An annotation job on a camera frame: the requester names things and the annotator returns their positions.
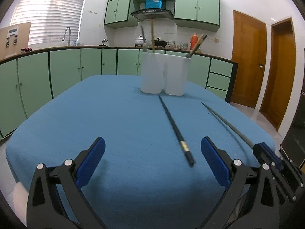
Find dark cabinet at right edge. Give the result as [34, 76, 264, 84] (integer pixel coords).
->
[280, 85, 305, 169]

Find black wok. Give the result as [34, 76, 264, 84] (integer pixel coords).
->
[153, 37, 168, 48]

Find black range hood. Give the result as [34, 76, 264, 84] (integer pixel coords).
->
[130, 8, 174, 21]

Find white window blind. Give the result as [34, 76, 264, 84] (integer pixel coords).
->
[10, 0, 85, 45]

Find blue box above hood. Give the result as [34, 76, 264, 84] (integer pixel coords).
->
[145, 0, 166, 9]

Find green upper kitchen cabinets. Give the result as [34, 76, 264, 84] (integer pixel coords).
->
[104, 0, 221, 32]

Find orange thermos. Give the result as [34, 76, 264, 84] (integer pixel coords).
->
[190, 33, 198, 50]

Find green lower kitchen cabinets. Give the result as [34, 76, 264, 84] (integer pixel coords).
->
[1, 46, 238, 138]

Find black chopstick with band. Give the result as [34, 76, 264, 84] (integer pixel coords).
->
[185, 35, 207, 58]

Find steel sink faucet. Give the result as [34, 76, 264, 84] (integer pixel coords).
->
[62, 26, 72, 47]

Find grey metal chopstick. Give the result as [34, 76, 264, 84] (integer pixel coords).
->
[202, 102, 254, 148]

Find white cooking pot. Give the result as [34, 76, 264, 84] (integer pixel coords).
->
[134, 35, 143, 47]

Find light wooden chopstick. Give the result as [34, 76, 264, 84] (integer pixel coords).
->
[189, 35, 206, 58]
[150, 19, 155, 53]

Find glass jar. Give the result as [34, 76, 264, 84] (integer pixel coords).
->
[167, 40, 175, 48]
[180, 42, 188, 51]

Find small steel spoon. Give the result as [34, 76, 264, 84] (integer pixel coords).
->
[141, 25, 147, 53]

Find wooden door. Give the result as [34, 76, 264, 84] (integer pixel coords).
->
[231, 10, 267, 108]
[259, 18, 296, 130]

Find white plastic utensil holder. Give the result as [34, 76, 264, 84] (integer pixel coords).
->
[141, 52, 191, 96]

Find green kitchen cabinets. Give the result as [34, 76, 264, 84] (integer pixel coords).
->
[1, 46, 238, 138]
[104, 0, 221, 32]

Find cardboard box with appliance picture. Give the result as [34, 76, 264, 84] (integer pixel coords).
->
[0, 22, 31, 60]

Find blue table cloth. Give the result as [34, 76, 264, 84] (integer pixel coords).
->
[6, 75, 275, 228]

